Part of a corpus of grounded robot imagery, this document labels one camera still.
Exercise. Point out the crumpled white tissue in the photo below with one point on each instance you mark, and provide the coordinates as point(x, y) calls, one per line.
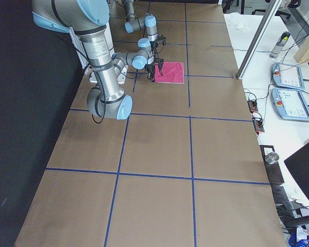
point(241, 26)

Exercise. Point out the black monitor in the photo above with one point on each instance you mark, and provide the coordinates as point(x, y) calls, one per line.
point(298, 166)

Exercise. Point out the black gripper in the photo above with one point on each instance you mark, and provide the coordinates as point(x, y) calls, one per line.
point(154, 43)
point(150, 68)

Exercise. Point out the upper orange power strip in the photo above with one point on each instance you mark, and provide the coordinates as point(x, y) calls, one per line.
point(253, 106)

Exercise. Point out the aluminium frame post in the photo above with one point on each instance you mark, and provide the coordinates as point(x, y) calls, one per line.
point(260, 32)

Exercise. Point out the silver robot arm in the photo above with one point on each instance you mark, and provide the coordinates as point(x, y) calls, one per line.
point(147, 22)
point(88, 20)

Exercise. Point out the orange power strip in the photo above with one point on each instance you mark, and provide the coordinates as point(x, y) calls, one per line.
point(253, 106)
point(258, 125)

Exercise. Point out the pink towel with grey edge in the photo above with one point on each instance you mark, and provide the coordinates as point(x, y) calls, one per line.
point(171, 72)

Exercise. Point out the grey water bottle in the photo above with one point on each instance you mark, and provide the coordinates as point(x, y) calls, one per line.
point(279, 45)

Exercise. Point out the black box under cup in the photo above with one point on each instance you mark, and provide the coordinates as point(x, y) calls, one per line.
point(273, 170)

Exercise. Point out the lower orange power strip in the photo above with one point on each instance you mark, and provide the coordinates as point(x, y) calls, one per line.
point(258, 125)

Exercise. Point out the lower teach pendant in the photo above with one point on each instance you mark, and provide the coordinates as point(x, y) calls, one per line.
point(290, 104)

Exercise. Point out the upper teach pendant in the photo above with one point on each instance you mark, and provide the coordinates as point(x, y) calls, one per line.
point(287, 76)

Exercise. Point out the teach pendant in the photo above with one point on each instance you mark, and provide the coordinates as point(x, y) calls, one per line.
point(287, 76)
point(290, 104)

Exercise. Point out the small metal cup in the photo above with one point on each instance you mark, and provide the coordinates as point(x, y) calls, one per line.
point(271, 158)

